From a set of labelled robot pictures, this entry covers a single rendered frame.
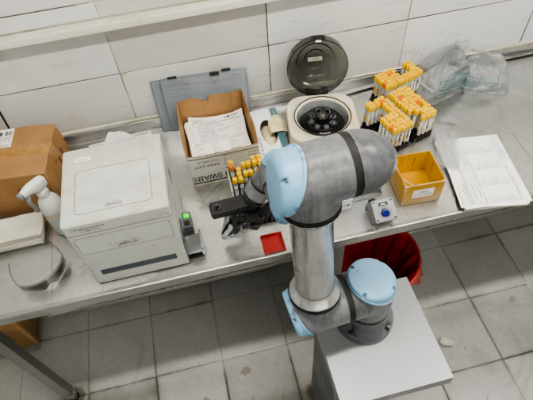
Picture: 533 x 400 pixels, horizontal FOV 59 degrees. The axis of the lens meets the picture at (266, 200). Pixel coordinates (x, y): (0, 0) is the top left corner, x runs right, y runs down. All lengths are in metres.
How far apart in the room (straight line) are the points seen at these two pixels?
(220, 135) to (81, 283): 0.67
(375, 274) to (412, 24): 1.07
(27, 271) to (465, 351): 1.80
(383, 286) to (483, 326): 1.37
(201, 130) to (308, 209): 0.99
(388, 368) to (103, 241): 0.80
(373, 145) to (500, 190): 0.95
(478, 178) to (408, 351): 0.67
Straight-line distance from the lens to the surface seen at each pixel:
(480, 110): 1.98
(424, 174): 1.68
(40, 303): 1.57
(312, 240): 0.88
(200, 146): 1.68
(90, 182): 1.35
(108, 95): 1.79
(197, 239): 1.47
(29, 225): 1.70
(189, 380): 2.26
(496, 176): 1.74
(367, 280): 1.12
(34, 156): 1.68
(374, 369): 1.28
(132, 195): 1.28
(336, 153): 0.78
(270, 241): 1.48
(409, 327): 1.34
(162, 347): 2.34
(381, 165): 0.80
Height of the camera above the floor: 2.13
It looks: 53 degrees down
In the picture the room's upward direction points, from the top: 5 degrees counter-clockwise
